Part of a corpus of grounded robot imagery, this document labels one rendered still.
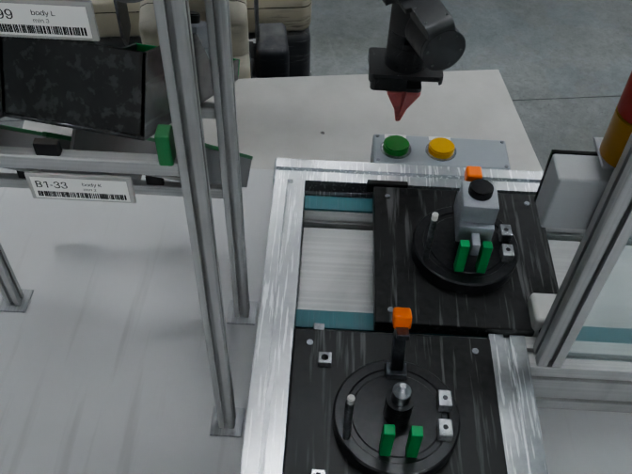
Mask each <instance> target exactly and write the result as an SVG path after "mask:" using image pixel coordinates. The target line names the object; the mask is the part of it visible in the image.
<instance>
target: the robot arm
mask: <svg viewBox="0 0 632 474"><path fill-rule="evenodd" d="M382 1H383V2H384V3H385V5H386V6H387V5H390V4H392V6H391V13H390V21H389V30H388V37H387V48H379V47H371V48H370V49H369V55H368V62H369V81H370V88H371V89H372V90H385V91H386V92H387V95H388V97H389V99H390V101H391V103H392V106H393V108H394V114H395V120H396V121H400V120H401V118H402V116H403V114H404V112H405V111H406V109H407V108H408V107H409V106H410V105H411V104H412V103H413V102H414V101H415V100H416V99H417V98H418V97H419V96H420V92H421V82H437V83H438V85H439V86H440V85H442V82H443V76H444V74H443V70H445V69H448V68H449V67H451V66H453V65H454V64H455V63H456V62H457V61H458V60H459V59H460V58H461V56H462V55H463V53H464V51H465V48H466V40H465V38H464V36H463V35H462V34H461V33H460V31H459V30H458V29H457V28H456V26H455V23H454V20H453V18H452V16H451V15H450V13H449V12H448V10H447V9H446V8H445V6H444V5H443V4H442V2H441V1H440V0H382Z"/></svg>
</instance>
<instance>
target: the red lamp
mask: <svg viewBox="0 0 632 474"><path fill-rule="evenodd" d="M617 108H618V112H619V114H620V115H621V117H622V118H623V119H624V120H625V121H627V122H628V123H630V124H631V125H632V72H631V73H630V76H629V78H628V80H627V83H626V85H625V87H624V91H623V93H622V96H621V98H620V100H619V102H618V105H617Z"/></svg>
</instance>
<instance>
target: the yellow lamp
mask: <svg viewBox="0 0 632 474"><path fill-rule="evenodd" d="M631 133H632V125H631V124H630V123H628V122H627V121H625V120H624V119H623V118H622V117H621V115H620V114H619V112H618V108H617V107H616V109H615V111H614V114H613V116H612V118H611V121H610V123H609V125H608V128H607V131H606V133H605V135H604V138H603V140H602V142H601V145H600V149H599V150H600V154H601V156H602V157H603V159H604V160H605V161H606V162H607V163H608V164H609V165H611V166H613V167H616V166H617V164H618V162H619V159H620V157H621V155H622V153H623V151H624V147H625V145H626V143H627V141H628V139H629V136H630V135H631Z"/></svg>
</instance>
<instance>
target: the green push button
mask: <svg viewBox="0 0 632 474"><path fill-rule="evenodd" d="M383 149H384V151H385V152H386V153H387V154H389V155H391V156H403V155H405V154H406V153H408V151H409V142H408V140H407V139H406V138H404V137H402V136H400V135H391V136H389V137H387V138H386V139H385V140H384V146H383Z"/></svg>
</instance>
